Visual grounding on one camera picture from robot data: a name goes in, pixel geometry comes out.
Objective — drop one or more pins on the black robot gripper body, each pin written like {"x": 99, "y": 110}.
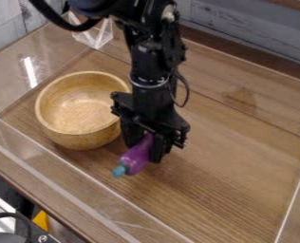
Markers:
{"x": 151, "y": 107}

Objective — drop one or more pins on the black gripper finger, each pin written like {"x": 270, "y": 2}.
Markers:
{"x": 131, "y": 131}
{"x": 160, "y": 148}

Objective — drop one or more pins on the purple toy eggplant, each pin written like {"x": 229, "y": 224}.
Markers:
{"x": 135, "y": 158}

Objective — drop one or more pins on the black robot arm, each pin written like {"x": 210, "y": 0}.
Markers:
{"x": 151, "y": 30}

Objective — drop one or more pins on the brown wooden bowl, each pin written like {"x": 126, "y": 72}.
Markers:
{"x": 72, "y": 109}

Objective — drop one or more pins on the black and yellow equipment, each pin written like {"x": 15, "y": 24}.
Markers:
{"x": 17, "y": 227}

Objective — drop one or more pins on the clear acrylic corner bracket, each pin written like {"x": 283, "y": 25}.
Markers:
{"x": 96, "y": 36}

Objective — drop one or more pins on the clear acrylic tray wall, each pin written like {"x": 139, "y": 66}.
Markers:
{"x": 87, "y": 207}

